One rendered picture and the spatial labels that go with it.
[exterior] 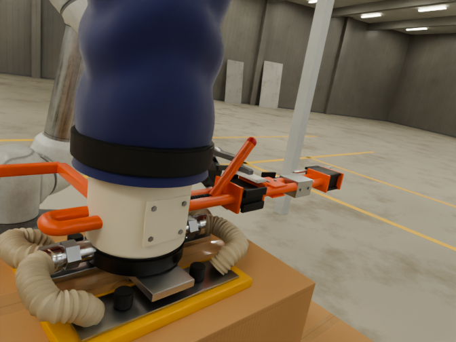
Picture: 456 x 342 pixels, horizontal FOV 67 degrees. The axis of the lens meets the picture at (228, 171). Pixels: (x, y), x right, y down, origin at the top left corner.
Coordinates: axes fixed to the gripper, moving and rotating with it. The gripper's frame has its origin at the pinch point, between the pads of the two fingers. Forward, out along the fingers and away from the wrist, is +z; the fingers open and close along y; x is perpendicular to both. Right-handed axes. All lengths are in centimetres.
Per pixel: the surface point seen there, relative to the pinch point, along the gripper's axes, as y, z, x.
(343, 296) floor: 117, -38, -169
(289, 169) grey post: 64, -160, -246
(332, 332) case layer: 63, 6, -57
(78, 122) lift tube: -15.1, -0.4, 39.1
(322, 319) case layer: 63, -1, -60
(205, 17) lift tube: -31.5, 10.5, 27.4
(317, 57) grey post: -53, -158, -250
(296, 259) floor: 118, -88, -180
